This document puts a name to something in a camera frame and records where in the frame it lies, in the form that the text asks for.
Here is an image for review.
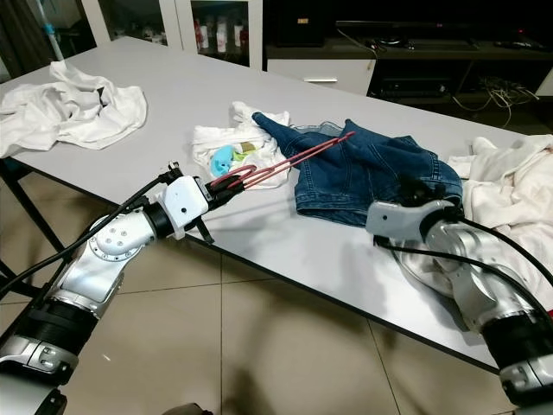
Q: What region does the blue denim jacket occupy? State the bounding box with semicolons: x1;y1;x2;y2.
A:
252;111;463;227

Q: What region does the red plastic clothes hanger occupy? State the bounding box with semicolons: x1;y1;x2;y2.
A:
212;130;357;193

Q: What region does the white t-shirt with black print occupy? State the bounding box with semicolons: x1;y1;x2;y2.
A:
0;61;148;150

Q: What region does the plain white crumpled garment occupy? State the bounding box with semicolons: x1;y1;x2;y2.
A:
449;134;553;260

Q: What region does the dark television bench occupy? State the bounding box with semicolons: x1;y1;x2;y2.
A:
264;35;553;135

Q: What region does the black table leg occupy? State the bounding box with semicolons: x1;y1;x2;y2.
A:
0;156;66;230

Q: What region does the white drawer unit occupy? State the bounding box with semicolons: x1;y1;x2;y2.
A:
266;59;374;96

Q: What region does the white glass-door cabinet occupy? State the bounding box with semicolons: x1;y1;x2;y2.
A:
95;0;264;70

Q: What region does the black speaker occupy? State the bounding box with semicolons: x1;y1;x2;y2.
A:
272;0;329;48

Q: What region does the black television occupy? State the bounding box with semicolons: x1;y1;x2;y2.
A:
328;0;553;44

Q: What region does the dark brown curtain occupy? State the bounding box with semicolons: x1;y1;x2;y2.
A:
0;0;57;79

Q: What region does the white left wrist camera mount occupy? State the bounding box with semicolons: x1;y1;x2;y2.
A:
160;176;215;236

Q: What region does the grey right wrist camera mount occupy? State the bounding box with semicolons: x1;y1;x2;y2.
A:
365;199;459;252

